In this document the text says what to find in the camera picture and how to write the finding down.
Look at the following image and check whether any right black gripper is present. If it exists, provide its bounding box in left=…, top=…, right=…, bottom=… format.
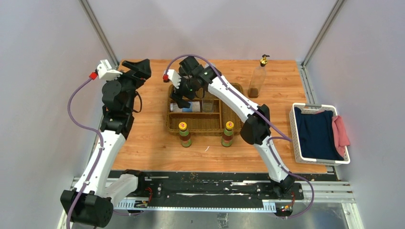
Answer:
left=171, top=73, right=199, bottom=109

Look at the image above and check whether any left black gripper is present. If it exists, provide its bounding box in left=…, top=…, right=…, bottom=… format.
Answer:
left=106, top=59, right=150, bottom=114

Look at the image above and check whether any silver-lid pepper jar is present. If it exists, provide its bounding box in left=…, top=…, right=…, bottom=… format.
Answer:
left=170, top=101, right=201, bottom=113

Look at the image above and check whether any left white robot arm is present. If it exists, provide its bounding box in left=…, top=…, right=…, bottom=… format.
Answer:
left=60, top=59, right=153, bottom=228

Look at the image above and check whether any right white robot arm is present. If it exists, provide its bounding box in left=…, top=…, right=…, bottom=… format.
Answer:
left=162, top=54, right=295, bottom=199

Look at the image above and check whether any woven wicker divided basket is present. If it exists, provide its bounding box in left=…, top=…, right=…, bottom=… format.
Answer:
left=165, top=85, right=243, bottom=136

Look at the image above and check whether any left green sauce bottle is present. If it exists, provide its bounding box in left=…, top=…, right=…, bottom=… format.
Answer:
left=179, top=122, right=192, bottom=147

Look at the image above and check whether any green sauce bottle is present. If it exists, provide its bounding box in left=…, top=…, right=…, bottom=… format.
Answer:
left=221, top=121, right=234, bottom=147
left=179, top=122, right=192, bottom=147

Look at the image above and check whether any right green sauce bottle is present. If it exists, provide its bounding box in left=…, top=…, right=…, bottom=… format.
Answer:
left=221, top=121, right=234, bottom=147

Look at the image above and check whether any white plastic perforated basket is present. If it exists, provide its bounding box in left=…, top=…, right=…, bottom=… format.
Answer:
left=289, top=103, right=351, bottom=166

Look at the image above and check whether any dark blue cloth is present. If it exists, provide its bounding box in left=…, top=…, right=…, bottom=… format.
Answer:
left=294, top=107, right=344, bottom=161

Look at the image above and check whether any pink cloth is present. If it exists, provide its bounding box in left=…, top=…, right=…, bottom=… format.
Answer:
left=332, top=115, right=350, bottom=151

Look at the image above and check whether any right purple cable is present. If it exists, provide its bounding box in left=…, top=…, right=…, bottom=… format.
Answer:
left=164, top=54, right=315, bottom=219

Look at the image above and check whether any purple cable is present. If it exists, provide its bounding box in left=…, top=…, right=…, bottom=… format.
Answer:
left=65, top=77, right=105, bottom=229
left=164, top=54, right=315, bottom=219

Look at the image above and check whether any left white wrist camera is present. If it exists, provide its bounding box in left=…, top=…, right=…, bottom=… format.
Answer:
left=89, top=59, right=123, bottom=81

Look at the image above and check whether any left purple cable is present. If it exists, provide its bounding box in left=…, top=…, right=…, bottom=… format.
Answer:
left=65, top=77, right=105, bottom=229

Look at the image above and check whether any left aluminium frame post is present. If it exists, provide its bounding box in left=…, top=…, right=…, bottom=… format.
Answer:
left=79, top=0, right=119, bottom=68

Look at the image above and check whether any aluminium frame post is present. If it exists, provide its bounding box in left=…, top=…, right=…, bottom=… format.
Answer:
left=301, top=0, right=346, bottom=68
left=79, top=0, right=119, bottom=68

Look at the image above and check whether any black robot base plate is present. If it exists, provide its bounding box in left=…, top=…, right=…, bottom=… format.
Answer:
left=125, top=171, right=304, bottom=210

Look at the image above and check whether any right aluminium frame post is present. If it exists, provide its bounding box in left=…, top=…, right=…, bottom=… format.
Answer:
left=301, top=0, right=346, bottom=68

